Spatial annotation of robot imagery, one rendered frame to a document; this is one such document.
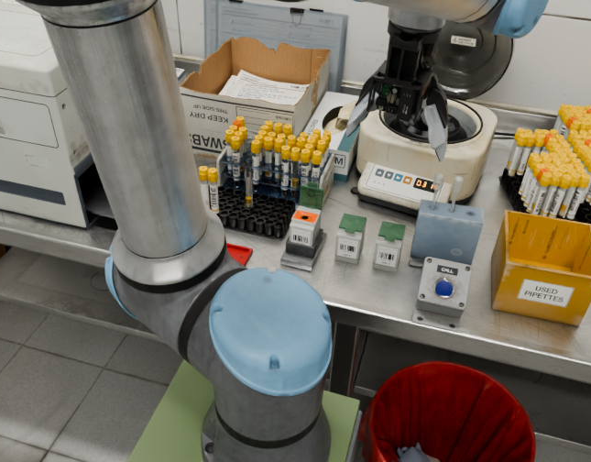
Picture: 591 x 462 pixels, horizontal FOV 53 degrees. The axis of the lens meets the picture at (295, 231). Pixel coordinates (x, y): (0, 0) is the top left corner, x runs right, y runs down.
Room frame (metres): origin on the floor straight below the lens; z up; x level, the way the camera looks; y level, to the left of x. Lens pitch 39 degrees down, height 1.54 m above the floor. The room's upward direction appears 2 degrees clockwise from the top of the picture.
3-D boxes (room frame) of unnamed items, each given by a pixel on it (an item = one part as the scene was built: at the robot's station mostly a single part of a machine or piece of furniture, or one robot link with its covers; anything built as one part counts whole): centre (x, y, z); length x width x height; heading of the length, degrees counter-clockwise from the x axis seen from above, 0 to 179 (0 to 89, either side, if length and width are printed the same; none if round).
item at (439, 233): (0.76, -0.25, 0.92); 0.10 x 0.07 x 0.10; 77
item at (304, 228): (0.77, -0.02, 0.92); 0.05 x 0.04 x 0.06; 163
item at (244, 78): (1.17, 0.09, 0.95); 0.29 x 0.25 x 0.15; 165
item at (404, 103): (0.77, -0.14, 1.20); 0.09 x 0.08 x 0.12; 158
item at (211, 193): (0.86, 0.09, 0.93); 0.17 x 0.09 x 0.11; 74
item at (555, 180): (0.86, -0.45, 0.94); 0.02 x 0.02 x 0.11
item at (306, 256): (0.77, -0.02, 0.89); 0.09 x 0.05 x 0.04; 163
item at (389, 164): (1.02, -0.25, 0.94); 0.30 x 0.24 x 0.12; 156
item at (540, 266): (0.69, -0.39, 0.92); 0.13 x 0.13 x 0.10; 77
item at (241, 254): (0.74, 0.11, 0.88); 0.07 x 0.07 x 0.01; 75
